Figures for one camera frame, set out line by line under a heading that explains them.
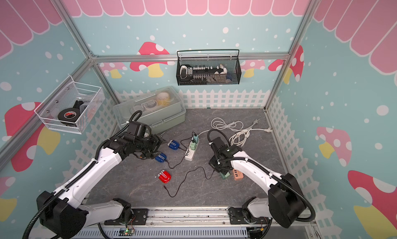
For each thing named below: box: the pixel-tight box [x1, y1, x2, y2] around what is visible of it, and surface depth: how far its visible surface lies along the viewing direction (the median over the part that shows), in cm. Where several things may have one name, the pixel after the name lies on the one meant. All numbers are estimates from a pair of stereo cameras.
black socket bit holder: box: [179, 63, 228, 82], surface depth 91 cm
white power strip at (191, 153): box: [184, 137, 200, 162], surface depth 95 cm
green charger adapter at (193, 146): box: [189, 142, 197, 151], surface depth 94 cm
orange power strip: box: [232, 168, 244, 182], surface depth 87 cm
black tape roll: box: [57, 108, 81, 125], surface depth 70 cm
